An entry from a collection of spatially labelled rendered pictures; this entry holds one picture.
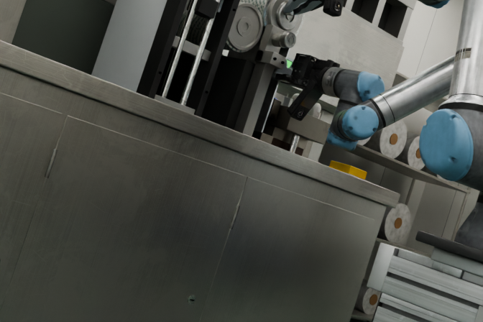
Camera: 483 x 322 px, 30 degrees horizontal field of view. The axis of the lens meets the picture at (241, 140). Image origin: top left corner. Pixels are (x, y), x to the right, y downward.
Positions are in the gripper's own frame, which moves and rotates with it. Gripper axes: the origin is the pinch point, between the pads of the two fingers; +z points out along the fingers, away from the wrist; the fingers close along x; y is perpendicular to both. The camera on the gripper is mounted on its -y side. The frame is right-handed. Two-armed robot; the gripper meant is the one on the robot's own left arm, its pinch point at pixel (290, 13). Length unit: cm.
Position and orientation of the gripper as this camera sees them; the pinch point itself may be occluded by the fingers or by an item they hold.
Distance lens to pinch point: 234.9
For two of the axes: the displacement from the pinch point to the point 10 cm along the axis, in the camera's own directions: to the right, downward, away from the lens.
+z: -7.0, 4.6, 5.4
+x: -6.9, -2.6, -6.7
